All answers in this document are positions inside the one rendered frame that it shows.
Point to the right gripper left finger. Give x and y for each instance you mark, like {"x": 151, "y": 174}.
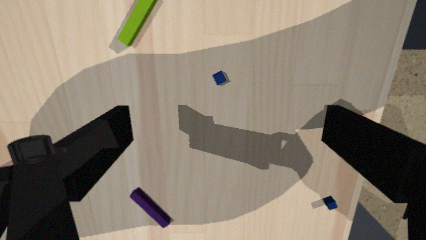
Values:
{"x": 39, "y": 208}

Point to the purple rod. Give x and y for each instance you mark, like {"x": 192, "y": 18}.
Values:
{"x": 150, "y": 207}

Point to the small blue cube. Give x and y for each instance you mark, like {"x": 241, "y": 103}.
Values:
{"x": 219, "y": 77}
{"x": 330, "y": 202}

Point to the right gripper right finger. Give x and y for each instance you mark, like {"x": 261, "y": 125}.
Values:
{"x": 394, "y": 163}

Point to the lime green rod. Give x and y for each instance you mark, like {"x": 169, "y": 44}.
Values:
{"x": 136, "y": 21}

